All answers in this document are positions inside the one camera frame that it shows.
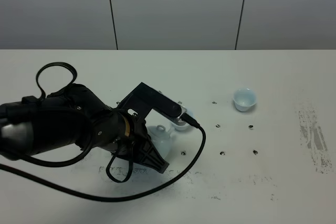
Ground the far pale blue teacup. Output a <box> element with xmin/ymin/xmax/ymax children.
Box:
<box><xmin>233</xmin><ymin>88</ymin><xmax>257</xmax><ymax>112</ymax></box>

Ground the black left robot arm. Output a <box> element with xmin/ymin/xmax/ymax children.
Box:
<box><xmin>1</xmin><ymin>83</ymin><xmax>181</xmax><ymax>173</ymax></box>

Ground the pale blue teacup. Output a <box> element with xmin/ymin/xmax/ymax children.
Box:
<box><xmin>170</xmin><ymin>106</ymin><xmax>194</xmax><ymax>132</ymax></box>
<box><xmin>233</xmin><ymin>88</ymin><xmax>257</xmax><ymax>112</ymax></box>

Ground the black left camera cable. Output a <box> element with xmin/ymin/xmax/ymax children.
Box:
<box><xmin>0</xmin><ymin>62</ymin><xmax>207</xmax><ymax>202</ymax></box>

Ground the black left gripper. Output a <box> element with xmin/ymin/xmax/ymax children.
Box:
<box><xmin>104</xmin><ymin>108</ymin><xmax>169</xmax><ymax>174</ymax></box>

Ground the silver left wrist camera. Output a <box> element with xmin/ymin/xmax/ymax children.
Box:
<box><xmin>117</xmin><ymin>82</ymin><xmax>187</xmax><ymax>126</ymax></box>

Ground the near pale blue teacup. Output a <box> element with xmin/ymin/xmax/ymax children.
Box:
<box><xmin>170</xmin><ymin>106</ymin><xmax>194</xmax><ymax>132</ymax></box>

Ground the pale blue porcelain teapot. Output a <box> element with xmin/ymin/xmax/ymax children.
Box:
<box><xmin>147</xmin><ymin>125</ymin><xmax>176</xmax><ymax>162</ymax></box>

